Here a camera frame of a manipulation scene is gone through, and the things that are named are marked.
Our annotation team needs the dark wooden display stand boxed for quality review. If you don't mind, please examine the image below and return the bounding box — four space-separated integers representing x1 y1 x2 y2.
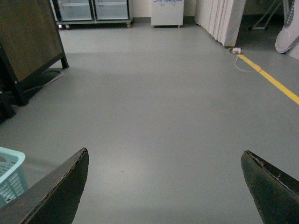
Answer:
0 0 69 121

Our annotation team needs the glass door cabinet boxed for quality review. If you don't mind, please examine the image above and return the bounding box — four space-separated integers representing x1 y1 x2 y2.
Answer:
50 0 134 30

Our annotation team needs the white power adapter cable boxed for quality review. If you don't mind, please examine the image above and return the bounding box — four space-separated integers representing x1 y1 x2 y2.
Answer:
230 47 262 73

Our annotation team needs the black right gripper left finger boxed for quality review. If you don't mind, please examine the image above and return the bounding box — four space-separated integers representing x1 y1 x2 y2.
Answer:
0 148 89 224

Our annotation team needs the white chest freezer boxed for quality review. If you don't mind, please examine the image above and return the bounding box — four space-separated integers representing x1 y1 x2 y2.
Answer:
151 0 184 28

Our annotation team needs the white folding partition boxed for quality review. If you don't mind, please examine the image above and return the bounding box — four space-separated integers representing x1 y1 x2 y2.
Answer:
194 0 246 47

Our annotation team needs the light blue plastic basket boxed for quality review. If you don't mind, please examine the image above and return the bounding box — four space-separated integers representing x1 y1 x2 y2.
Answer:
0 147 28 207

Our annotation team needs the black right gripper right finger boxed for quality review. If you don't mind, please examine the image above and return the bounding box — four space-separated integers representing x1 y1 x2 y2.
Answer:
241 150 299 224

